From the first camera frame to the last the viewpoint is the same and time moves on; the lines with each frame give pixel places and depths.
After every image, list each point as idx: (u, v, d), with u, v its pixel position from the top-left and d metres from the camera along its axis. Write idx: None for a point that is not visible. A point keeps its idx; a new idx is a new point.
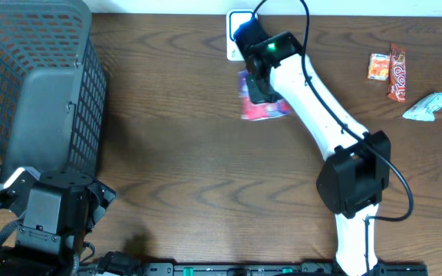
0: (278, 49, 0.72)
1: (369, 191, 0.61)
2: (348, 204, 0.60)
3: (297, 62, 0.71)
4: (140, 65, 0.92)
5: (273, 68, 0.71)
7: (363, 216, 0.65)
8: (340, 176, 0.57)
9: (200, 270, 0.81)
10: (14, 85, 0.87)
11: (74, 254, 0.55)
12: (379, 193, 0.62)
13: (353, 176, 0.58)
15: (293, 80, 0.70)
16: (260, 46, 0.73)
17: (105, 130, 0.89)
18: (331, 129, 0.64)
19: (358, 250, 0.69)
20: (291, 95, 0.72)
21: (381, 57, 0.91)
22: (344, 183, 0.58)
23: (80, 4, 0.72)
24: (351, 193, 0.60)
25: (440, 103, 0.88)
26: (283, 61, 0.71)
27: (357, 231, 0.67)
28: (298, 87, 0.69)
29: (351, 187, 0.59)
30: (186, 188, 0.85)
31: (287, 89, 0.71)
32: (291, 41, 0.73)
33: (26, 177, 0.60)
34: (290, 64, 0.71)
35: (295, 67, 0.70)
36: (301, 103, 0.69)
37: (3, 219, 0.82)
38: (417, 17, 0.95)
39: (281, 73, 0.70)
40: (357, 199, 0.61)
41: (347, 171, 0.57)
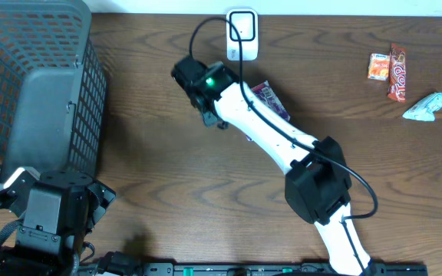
0: (217, 80, 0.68)
1: (334, 194, 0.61)
2: (318, 213, 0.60)
3: (237, 92, 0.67)
4: (140, 64, 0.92)
5: (216, 103, 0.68)
7: (338, 218, 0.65)
8: (301, 191, 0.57)
9: (200, 270, 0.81)
10: (14, 85, 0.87)
11: (74, 254, 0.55)
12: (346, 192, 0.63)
13: (315, 188, 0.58)
15: (236, 108, 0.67)
16: (199, 83, 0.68)
17: (104, 130, 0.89)
18: (282, 148, 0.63)
19: (347, 251, 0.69)
20: (237, 123, 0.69)
21: (381, 57, 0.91)
22: (308, 196, 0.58)
23: (80, 4, 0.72)
24: (318, 203, 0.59)
25: (440, 103, 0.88)
26: (225, 94, 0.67)
27: (338, 234, 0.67)
28: (243, 115, 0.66)
29: (316, 198, 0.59)
30: (186, 188, 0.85)
31: (234, 119, 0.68)
32: (226, 71, 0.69)
33: (26, 178, 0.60)
34: (230, 93, 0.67)
35: (235, 96, 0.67)
36: (249, 129, 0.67)
37: (3, 219, 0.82)
38: (417, 17, 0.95)
39: (225, 108, 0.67)
40: (326, 205, 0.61)
41: (307, 184, 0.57)
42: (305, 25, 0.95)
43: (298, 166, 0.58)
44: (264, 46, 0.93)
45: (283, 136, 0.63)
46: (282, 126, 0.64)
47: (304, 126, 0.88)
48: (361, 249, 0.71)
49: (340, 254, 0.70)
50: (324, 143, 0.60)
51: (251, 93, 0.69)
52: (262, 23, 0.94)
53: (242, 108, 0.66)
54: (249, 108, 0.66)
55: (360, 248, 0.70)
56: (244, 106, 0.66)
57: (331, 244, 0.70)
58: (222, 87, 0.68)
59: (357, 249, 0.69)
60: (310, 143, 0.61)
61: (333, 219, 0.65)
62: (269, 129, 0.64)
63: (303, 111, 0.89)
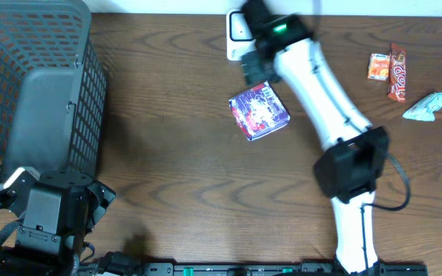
0: (288, 27, 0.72)
1: (364, 179, 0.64)
2: (343, 190, 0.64)
3: (308, 50, 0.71)
4: (140, 65, 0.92)
5: (281, 55, 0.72)
7: (357, 203, 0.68)
8: (338, 164, 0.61)
9: (200, 270, 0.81)
10: (14, 85, 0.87)
11: (74, 254, 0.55)
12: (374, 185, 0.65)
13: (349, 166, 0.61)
15: (298, 68, 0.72)
16: (265, 28, 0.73)
17: (104, 130, 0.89)
18: (336, 119, 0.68)
19: (357, 242, 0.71)
20: (296, 80, 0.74)
21: (381, 57, 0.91)
22: (341, 172, 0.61)
23: (80, 4, 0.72)
24: (346, 181, 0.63)
25: (440, 103, 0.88)
26: (302, 52, 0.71)
27: (354, 221, 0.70)
28: (305, 76, 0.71)
29: (347, 175, 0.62)
30: (186, 188, 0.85)
31: (291, 73, 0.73)
32: (297, 23, 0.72)
33: (26, 177, 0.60)
34: (298, 50, 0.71)
35: (304, 55, 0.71)
36: (303, 87, 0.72)
37: (3, 219, 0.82)
38: (417, 17, 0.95)
39: (289, 62, 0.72)
40: (354, 186, 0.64)
41: (345, 159, 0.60)
42: None
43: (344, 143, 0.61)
44: None
45: (341, 110, 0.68)
46: (341, 101, 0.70)
47: (304, 126, 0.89)
48: (371, 249, 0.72)
49: (349, 248, 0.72)
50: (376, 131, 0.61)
51: (321, 58, 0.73)
52: None
53: (307, 70, 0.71)
54: (313, 73, 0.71)
55: (371, 245, 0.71)
56: (309, 68, 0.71)
57: (344, 233, 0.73)
58: (291, 37, 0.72)
59: (367, 243, 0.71)
60: (363, 127, 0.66)
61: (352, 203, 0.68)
62: (326, 97, 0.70)
63: (303, 111, 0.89)
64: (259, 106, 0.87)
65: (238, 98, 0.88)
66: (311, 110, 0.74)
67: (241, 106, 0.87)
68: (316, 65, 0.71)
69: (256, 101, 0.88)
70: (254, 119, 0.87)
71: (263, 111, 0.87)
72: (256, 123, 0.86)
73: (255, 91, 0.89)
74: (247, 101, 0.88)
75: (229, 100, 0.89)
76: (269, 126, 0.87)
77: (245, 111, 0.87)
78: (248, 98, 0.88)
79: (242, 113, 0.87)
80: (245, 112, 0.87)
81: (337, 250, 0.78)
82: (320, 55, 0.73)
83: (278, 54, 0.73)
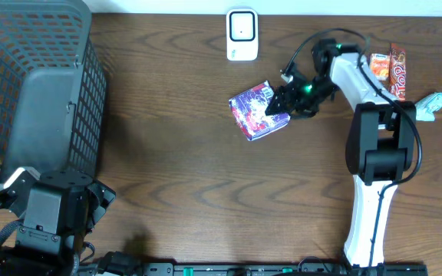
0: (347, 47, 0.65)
1: (390, 159, 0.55)
2: (365, 165, 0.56)
3: (355, 54, 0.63)
4: (140, 65, 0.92)
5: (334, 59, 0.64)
7: (377, 188, 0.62)
8: (361, 124, 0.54)
9: (200, 270, 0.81)
10: (14, 85, 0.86)
11: (74, 254, 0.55)
12: (401, 170, 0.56)
13: (374, 134, 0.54)
15: (344, 66, 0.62)
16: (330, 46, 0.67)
17: (104, 130, 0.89)
18: (365, 96, 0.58)
19: (367, 234, 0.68)
20: (341, 79, 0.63)
21: (381, 57, 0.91)
22: (365, 136, 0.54)
23: (80, 4, 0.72)
24: (370, 154, 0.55)
25: (440, 103, 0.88)
26: (347, 55, 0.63)
27: (370, 212, 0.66)
28: (347, 69, 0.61)
29: (371, 146, 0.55)
30: (186, 188, 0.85)
31: (340, 73, 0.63)
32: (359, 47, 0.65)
33: (26, 177, 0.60)
34: (348, 54, 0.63)
35: (350, 55, 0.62)
36: (346, 83, 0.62)
37: (2, 219, 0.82)
38: (417, 17, 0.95)
39: (340, 61, 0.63)
40: (377, 164, 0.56)
41: (371, 122, 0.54)
42: (304, 25, 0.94)
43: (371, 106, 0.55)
44: (264, 47, 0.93)
45: (370, 87, 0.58)
46: (377, 84, 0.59)
47: (304, 126, 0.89)
48: (378, 248, 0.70)
49: (354, 242, 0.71)
50: (406, 104, 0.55)
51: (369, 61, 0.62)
52: (262, 23, 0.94)
53: (351, 64, 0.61)
54: (355, 67, 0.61)
55: (381, 241, 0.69)
56: (354, 62, 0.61)
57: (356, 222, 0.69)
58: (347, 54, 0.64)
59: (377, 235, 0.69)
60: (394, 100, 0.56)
61: (371, 187, 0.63)
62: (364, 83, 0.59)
63: None
64: (259, 105, 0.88)
65: (237, 97, 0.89)
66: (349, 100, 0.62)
67: (241, 106, 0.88)
68: (361, 60, 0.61)
69: (256, 101, 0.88)
70: (254, 119, 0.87)
71: (263, 111, 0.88)
72: (255, 123, 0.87)
73: (255, 91, 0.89)
74: (246, 101, 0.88)
75: (229, 100, 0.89)
76: (270, 126, 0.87)
77: (245, 110, 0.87)
78: (247, 97, 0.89)
79: (243, 113, 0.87)
80: (245, 112, 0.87)
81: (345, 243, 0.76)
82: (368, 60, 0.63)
83: (333, 58, 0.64)
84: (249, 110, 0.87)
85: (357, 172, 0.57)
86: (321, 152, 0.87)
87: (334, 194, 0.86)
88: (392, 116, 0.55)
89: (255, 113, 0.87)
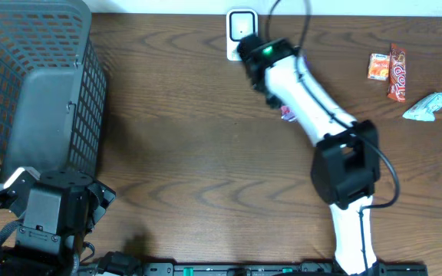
0: (275, 50, 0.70)
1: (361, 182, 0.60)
2: (340, 193, 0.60)
3: (289, 60, 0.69)
4: (140, 65, 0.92)
5: (268, 70, 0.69)
7: (357, 208, 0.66)
8: (328, 164, 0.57)
9: (200, 270, 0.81)
10: (14, 86, 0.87)
11: (74, 254, 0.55)
12: (372, 184, 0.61)
13: (341, 165, 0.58)
15: (285, 80, 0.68)
16: (256, 51, 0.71)
17: (104, 130, 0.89)
18: (321, 121, 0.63)
19: (356, 244, 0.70)
20: (285, 95, 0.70)
21: (381, 57, 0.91)
22: (334, 172, 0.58)
23: (80, 4, 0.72)
24: (341, 182, 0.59)
25: (440, 103, 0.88)
26: (282, 64, 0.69)
27: (354, 225, 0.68)
28: (290, 85, 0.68)
29: (341, 176, 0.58)
30: (186, 188, 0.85)
31: (281, 87, 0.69)
32: (285, 45, 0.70)
33: (26, 178, 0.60)
34: (285, 64, 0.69)
35: (287, 66, 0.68)
36: (291, 99, 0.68)
37: (2, 219, 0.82)
38: (417, 16, 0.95)
39: (276, 75, 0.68)
40: (349, 189, 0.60)
41: (336, 159, 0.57)
42: (304, 25, 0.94)
43: (331, 139, 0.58)
44: None
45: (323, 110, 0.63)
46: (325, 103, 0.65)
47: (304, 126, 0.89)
48: (369, 248, 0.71)
49: (347, 247, 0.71)
50: (361, 126, 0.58)
51: (305, 69, 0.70)
52: (262, 23, 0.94)
53: (291, 79, 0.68)
54: (297, 80, 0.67)
55: (371, 245, 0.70)
56: (294, 76, 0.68)
57: (341, 234, 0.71)
58: (278, 57, 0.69)
59: (366, 244, 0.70)
60: (349, 123, 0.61)
61: (351, 207, 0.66)
62: (312, 101, 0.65)
63: None
64: None
65: None
66: (300, 118, 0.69)
67: None
68: (300, 72, 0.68)
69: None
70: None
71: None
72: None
73: None
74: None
75: None
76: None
77: None
78: None
79: None
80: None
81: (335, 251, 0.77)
82: (304, 66, 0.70)
83: (266, 70, 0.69)
84: None
85: (334, 199, 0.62)
86: None
87: None
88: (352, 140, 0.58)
89: None
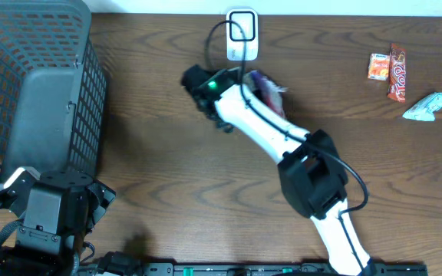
0: (218, 83, 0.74)
1: (329, 188, 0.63)
2: (313, 205, 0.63)
3: (235, 89, 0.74)
4: (140, 65, 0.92)
5: (218, 103, 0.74)
7: (335, 214, 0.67)
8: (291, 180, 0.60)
9: (200, 270, 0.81)
10: (14, 86, 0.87)
11: (74, 254, 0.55)
12: (341, 188, 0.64)
13: (307, 179, 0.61)
15: (235, 107, 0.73)
16: (202, 87, 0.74)
17: (104, 130, 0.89)
18: (277, 140, 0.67)
19: (345, 248, 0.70)
20: (239, 121, 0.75)
21: (381, 57, 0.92)
22: (299, 186, 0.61)
23: (80, 4, 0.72)
24: (311, 194, 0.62)
25: (440, 103, 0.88)
26: (229, 96, 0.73)
27: (336, 231, 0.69)
28: (242, 113, 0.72)
29: (309, 189, 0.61)
30: (186, 188, 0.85)
31: (233, 115, 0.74)
32: (228, 75, 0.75)
33: (26, 178, 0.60)
34: (230, 94, 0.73)
35: (233, 96, 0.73)
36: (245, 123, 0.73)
37: (3, 219, 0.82)
38: (417, 16, 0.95)
39: (224, 106, 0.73)
40: (321, 199, 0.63)
41: (297, 174, 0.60)
42: (304, 25, 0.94)
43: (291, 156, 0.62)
44: (264, 46, 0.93)
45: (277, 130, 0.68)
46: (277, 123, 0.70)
47: (304, 126, 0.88)
48: (361, 249, 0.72)
49: (339, 251, 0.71)
50: (314, 138, 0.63)
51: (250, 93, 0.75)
52: (262, 23, 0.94)
53: (241, 106, 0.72)
54: (245, 106, 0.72)
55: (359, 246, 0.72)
56: (241, 103, 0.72)
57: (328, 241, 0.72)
58: (223, 89, 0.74)
59: (355, 246, 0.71)
60: (302, 135, 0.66)
61: (330, 214, 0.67)
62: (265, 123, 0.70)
63: (303, 111, 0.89)
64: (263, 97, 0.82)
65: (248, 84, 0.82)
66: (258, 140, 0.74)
67: None
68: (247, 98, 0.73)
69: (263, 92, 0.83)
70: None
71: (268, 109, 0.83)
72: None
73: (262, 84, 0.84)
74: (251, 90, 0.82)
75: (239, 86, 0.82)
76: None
77: None
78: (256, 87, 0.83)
79: None
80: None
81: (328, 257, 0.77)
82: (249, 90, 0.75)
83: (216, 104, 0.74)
84: None
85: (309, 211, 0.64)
86: None
87: None
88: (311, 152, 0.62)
89: None
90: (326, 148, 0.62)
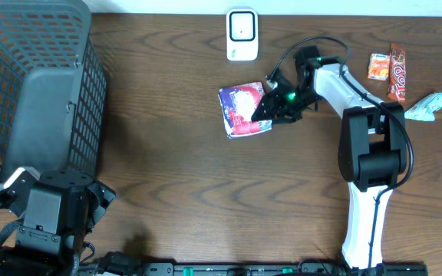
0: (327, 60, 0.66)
1: (385, 165, 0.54)
2: (361, 171, 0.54)
3: (336, 64, 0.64)
4: (140, 65, 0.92)
5: (318, 70, 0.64)
7: (374, 194, 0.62)
8: (351, 129, 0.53)
9: (200, 270, 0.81)
10: (14, 85, 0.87)
11: (74, 254, 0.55)
12: (397, 174, 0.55)
13: (367, 136, 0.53)
15: (328, 74, 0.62)
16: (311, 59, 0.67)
17: (105, 130, 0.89)
18: (351, 100, 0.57)
19: (364, 237, 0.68)
20: (326, 91, 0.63)
21: (381, 57, 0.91)
22: (356, 141, 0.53)
23: (80, 5, 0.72)
24: (364, 156, 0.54)
25: (440, 103, 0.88)
26: (330, 67, 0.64)
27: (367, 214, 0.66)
28: (330, 79, 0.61)
29: (364, 149, 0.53)
30: (186, 188, 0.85)
31: (324, 85, 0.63)
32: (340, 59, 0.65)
33: (26, 178, 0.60)
34: (330, 66, 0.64)
35: (332, 67, 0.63)
36: (330, 92, 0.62)
37: (3, 219, 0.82)
38: (417, 17, 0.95)
39: (322, 73, 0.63)
40: (372, 170, 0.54)
41: (361, 126, 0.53)
42: (304, 25, 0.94)
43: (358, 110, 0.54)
44: (264, 47, 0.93)
45: (353, 90, 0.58)
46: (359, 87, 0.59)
47: (304, 126, 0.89)
48: (377, 248, 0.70)
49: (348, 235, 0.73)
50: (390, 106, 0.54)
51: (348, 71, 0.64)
52: (262, 24, 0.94)
53: (333, 74, 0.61)
54: (338, 75, 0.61)
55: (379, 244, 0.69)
56: (336, 72, 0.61)
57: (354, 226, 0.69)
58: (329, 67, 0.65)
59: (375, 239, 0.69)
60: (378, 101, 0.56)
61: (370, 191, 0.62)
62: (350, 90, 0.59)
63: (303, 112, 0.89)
64: (243, 103, 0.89)
65: (225, 88, 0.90)
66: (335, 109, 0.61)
67: (227, 103, 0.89)
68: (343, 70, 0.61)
69: (245, 94, 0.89)
70: (239, 115, 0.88)
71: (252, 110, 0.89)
72: (242, 118, 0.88)
73: (245, 88, 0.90)
74: (232, 93, 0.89)
75: (219, 91, 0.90)
76: (261, 123, 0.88)
77: (229, 108, 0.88)
78: (236, 90, 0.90)
79: (227, 108, 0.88)
80: (229, 106, 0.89)
81: (343, 244, 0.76)
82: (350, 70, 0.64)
83: (315, 70, 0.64)
84: (232, 109, 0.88)
85: (352, 179, 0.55)
86: (320, 152, 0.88)
87: (334, 194, 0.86)
88: (380, 119, 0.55)
89: (239, 111, 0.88)
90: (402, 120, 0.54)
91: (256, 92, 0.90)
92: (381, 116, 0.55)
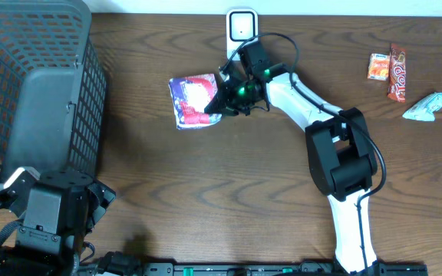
0: (274, 72, 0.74)
1: (357, 172, 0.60)
2: (337, 183, 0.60)
3: (287, 74, 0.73)
4: (140, 65, 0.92)
5: (268, 84, 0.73)
7: (354, 200, 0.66)
8: (318, 148, 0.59)
9: (200, 270, 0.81)
10: (14, 85, 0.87)
11: (74, 254, 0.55)
12: (369, 177, 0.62)
13: (334, 151, 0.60)
15: (280, 88, 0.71)
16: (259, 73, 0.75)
17: (105, 130, 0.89)
18: (310, 114, 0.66)
19: (354, 240, 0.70)
20: (279, 102, 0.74)
21: (381, 57, 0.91)
22: (325, 158, 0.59)
23: (80, 4, 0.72)
24: (336, 170, 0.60)
25: (441, 103, 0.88)
26: (279, 78, 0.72)
27: (351, 220, 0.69)
28: (284, 92, 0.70)
29: (334, 162, 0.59)
30: (186, 188, 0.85)
31: (275, 96, 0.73)
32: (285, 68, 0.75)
33: (26, 178, 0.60)
34: (280, 77, 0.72)
35: (282, 80, 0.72)
36: (285, 102, 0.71)
37: (3, 219, 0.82)
38: (417, 17, 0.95)
39: (274, 86, 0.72)
40: (346, 180, 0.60)
41: (326, 142, 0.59)
42: (304, 25, 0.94)
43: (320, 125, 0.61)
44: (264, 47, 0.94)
45: (310, 104, 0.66)
46: (314, 99, 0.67)
47: None
48: (370, 247, 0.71)
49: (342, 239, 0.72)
50: (350, 114, 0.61)
51: (298, 79, 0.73)
52: (262, 24, 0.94)
53: (285, 87, 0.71)
54: (291, 87, 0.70)
55: (371, 247, 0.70)
56: (286, 85, 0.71)
57: (341, 231, 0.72)
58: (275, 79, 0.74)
59: (364, 241, 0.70)
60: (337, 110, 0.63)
61: (349, 198, 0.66)
62: (304, 102, 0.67)
63: None
64: (194, 93, 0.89)
65: (176, 78, 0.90)
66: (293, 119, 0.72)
67: (178, 93, 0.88)
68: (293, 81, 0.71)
69: (196, 84, 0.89)
70: (189, 106, 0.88)
71: (203, 101, 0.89)
72: (192, 110, 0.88)
73: (196, 79, 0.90)
74: (182, 83, 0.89)
75: (170, 80, 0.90)
76: (212, 116, 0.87)
77: (179, 99, 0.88)
78: (188, 80, 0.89)
79: (177, 98, 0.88)
80: (179, 96, 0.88)
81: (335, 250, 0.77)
82: (298, 78, 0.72)
83: (267, 84, 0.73)
84: (183, 100, 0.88)
85: (330, 192, 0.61)
86: None
87: None
88: (343, 126, 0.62)
89: (189, 103, 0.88)
90: (361, 125, 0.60)
91: (209, 83, 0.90)
92: (342, 125, 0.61)
